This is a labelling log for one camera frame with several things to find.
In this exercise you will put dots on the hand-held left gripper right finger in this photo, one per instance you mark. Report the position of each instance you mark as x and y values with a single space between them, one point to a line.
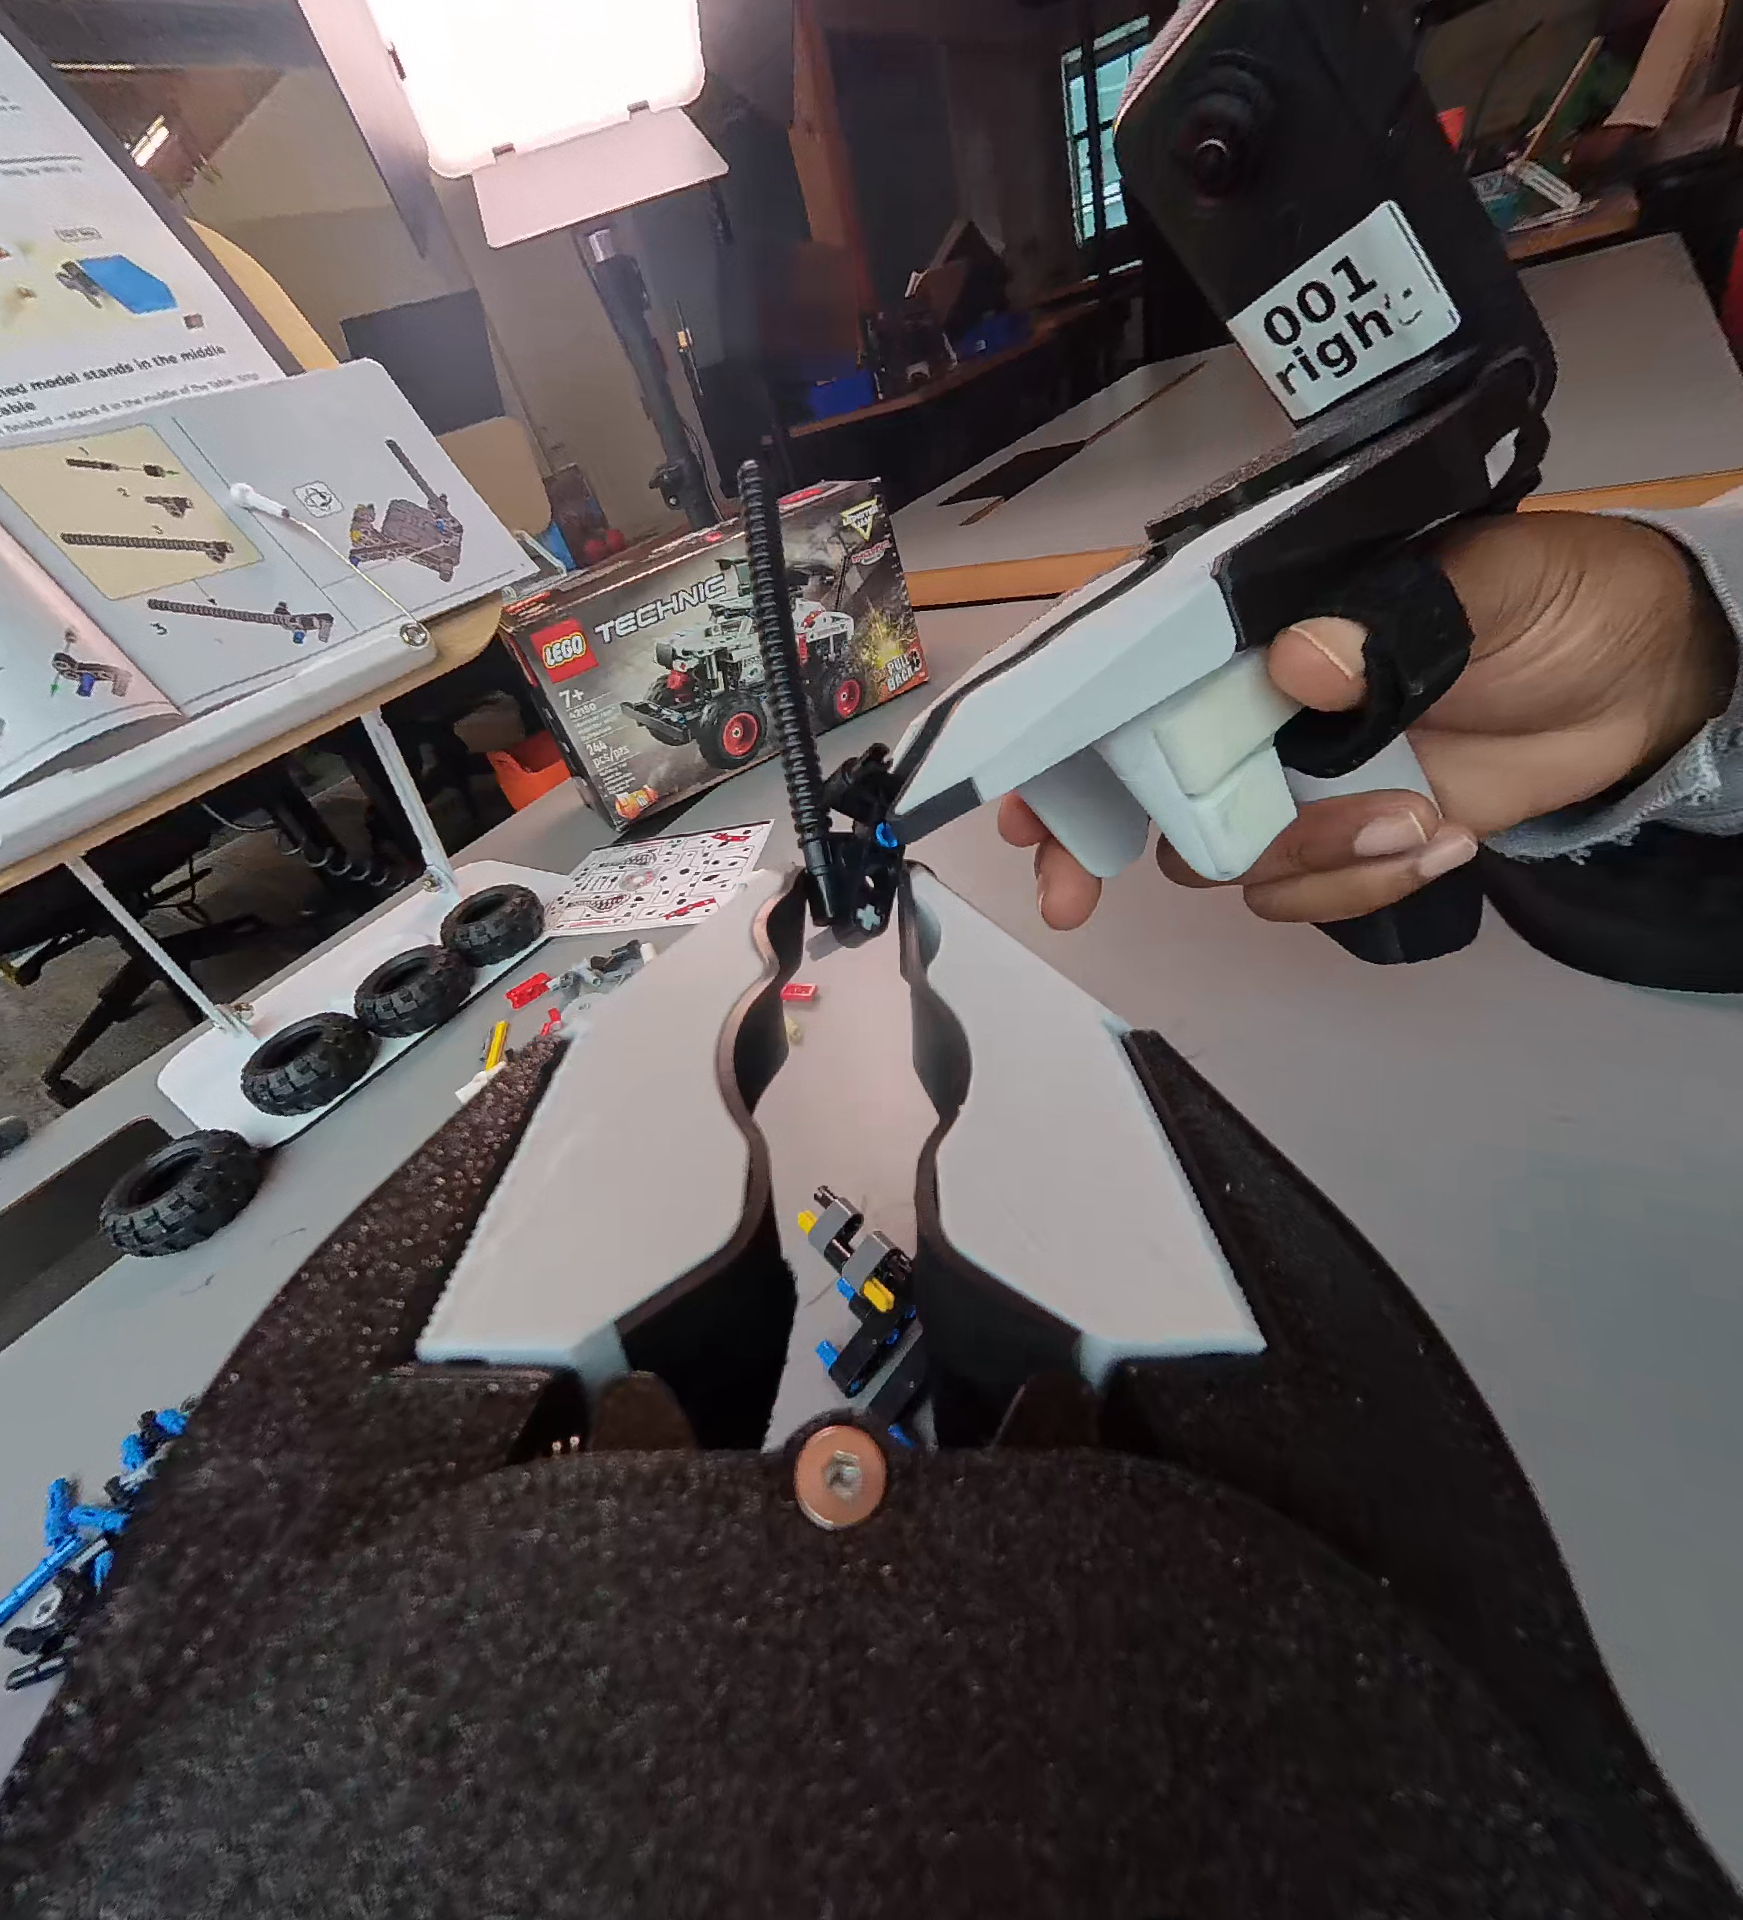
1098 1200

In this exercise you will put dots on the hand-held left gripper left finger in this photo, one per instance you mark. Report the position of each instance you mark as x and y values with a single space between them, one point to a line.
601 1200

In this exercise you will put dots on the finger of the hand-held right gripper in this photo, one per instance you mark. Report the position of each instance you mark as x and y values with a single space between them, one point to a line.
1082 675

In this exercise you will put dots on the grey toy motor assembly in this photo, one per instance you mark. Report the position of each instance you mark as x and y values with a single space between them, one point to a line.
872 1277

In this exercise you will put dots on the grey desk with wooden edge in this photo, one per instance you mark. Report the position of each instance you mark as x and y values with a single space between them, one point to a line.
1638 346

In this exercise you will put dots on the person's right hand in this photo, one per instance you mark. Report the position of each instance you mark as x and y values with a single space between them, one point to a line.
1562 675

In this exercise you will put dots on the pile of mixed toy parts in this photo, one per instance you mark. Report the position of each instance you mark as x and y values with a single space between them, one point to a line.
593 974

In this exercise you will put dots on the window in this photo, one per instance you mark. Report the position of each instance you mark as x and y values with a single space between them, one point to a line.
1103 122

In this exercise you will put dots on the black rubber toy tyre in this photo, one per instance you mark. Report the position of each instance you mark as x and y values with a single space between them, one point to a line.
492 926
414 992
310 1066
182 1194

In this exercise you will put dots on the sticker sheet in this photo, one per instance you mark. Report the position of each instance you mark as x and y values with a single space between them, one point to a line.
661 878

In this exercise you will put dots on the toy truck set box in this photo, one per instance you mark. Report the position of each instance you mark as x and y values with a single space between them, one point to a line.
661 675

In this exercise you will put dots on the white book stand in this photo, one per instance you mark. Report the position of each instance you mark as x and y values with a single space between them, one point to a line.
195 1087

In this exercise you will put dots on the pile of blue black pins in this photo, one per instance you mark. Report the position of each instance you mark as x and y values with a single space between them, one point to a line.
62 1532

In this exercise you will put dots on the open instruction booklet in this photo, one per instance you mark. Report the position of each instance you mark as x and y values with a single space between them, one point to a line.
287 510

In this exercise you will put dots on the studio panel light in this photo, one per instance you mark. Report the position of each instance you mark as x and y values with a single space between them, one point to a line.
541 75

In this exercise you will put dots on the printed instruction sheet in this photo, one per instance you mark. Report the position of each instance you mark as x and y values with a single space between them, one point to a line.
31 179

